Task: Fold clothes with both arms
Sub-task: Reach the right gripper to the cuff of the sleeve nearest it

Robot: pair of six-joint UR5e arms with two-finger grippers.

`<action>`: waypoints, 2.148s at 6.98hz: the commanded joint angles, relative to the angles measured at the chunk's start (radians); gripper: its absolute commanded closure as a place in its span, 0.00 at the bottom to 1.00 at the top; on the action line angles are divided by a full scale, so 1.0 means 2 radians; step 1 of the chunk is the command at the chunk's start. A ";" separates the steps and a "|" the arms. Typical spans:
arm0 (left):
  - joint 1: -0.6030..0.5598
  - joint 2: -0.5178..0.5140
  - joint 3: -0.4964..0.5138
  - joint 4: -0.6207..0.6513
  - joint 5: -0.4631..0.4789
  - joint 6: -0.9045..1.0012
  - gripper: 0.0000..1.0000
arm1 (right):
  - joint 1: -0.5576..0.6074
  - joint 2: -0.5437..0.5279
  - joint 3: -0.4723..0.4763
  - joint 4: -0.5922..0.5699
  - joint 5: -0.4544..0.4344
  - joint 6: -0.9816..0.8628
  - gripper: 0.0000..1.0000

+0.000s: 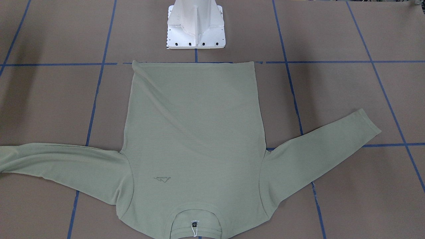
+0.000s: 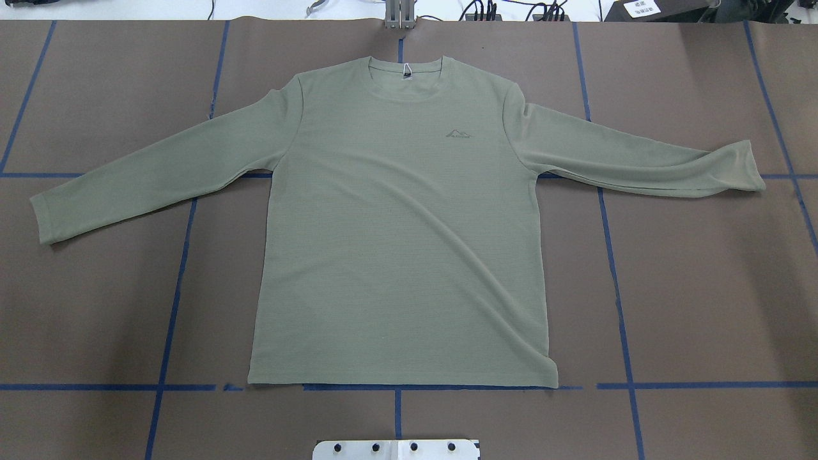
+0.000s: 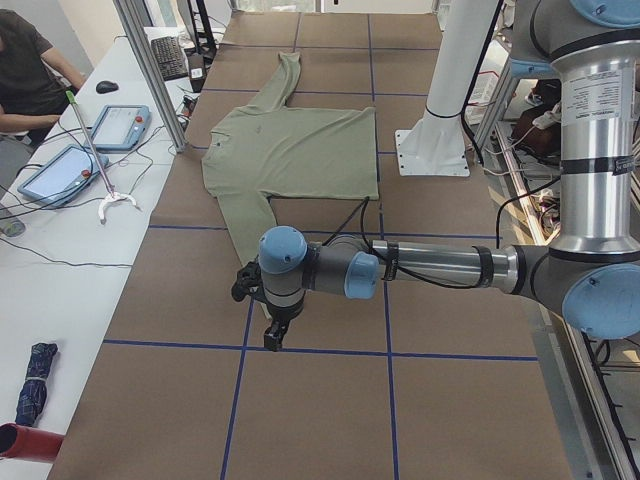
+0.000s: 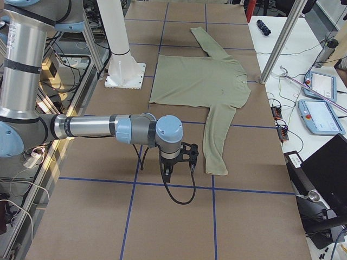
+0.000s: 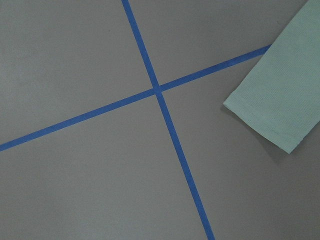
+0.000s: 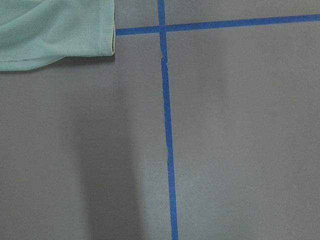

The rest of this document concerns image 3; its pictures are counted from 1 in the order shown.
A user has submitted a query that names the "folded dark blue umbrella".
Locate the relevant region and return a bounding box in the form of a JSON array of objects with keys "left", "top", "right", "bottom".
[{"left": 15, "top": 343, "right": 58, "bottom": 427}]

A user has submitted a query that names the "white desk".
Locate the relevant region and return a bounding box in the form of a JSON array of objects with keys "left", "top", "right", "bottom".
[{"left": 0, "top": 24, "right": 226, "bottom": 436}]

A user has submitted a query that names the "black computer mouse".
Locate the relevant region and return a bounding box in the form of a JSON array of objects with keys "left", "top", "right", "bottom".
[{"left": 95, "top": 80, "right": 119, "bottom": 94}]

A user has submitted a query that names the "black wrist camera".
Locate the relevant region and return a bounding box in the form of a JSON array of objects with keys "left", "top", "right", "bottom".
[{"left": 231, "top": 261, "right": 262, "bottom": 302}]

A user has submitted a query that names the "far blue teach pendant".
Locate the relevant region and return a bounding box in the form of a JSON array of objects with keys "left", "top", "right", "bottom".
[{"left": 90, "top": 105, "right": 151, "bottom": 153}]

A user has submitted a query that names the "olive green long-sleeve shirt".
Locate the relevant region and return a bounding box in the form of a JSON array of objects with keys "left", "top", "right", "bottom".
[{"left": 202, "top": 52, "right": 379, "bottom": 264}]

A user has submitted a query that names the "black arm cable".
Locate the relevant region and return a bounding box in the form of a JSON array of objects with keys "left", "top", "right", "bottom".
[{"left": 319, "top": 195, "right": 561, "bottom": 290}]

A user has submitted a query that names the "red cylinder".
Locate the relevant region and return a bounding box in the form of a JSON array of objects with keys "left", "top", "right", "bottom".
[{"left": 1, "top": 423, "right": 65, "bottom": 463}]

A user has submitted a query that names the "reacher grabber stick tool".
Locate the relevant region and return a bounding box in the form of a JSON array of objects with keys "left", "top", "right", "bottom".
[{"left": 65, "top": 90, "right": 140, "bottom": 225}]

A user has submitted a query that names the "black keyboard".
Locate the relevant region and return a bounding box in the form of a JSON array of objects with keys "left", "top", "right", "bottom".
[{"left": 150, "top": 36, "right": 188, "bottom": 81}]

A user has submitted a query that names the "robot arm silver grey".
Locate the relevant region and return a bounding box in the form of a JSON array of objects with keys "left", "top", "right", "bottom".
[{"left": 254, "top": 1, "right": 639, "bottom": 351}]

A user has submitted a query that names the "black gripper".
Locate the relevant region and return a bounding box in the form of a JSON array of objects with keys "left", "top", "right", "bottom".
[{"left": 263, "top": 309, "right": 302, "bottom": 352}]

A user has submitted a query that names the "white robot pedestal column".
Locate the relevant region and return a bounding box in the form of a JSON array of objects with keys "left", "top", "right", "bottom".
[{"left": 395, "top": 0, "right": 502, "bottom": 177}]

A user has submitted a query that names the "seated person dark shirt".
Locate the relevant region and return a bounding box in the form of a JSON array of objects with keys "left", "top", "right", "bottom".
[{"left": 0, "top": 9, "right": 87, "bottom": 147}]

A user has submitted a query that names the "blue teach pendant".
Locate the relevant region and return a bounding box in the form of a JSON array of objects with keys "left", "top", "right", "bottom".
[
  {"left": 90, "top": 105, "right": 151, "bottom": 153},
  {"left": 18, "top": 145, "right": 109, "bottom": 207}
]

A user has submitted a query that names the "near blue teach pendant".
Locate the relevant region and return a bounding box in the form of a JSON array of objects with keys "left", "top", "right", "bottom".
[{"left": 18, "top": 145, "right": 109, "bottom": 207}]

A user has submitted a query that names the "aluminium frame post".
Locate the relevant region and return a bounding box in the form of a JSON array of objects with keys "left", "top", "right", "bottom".
[{"left": 113, "top": 0, "right": 187, "bottom": 153}]

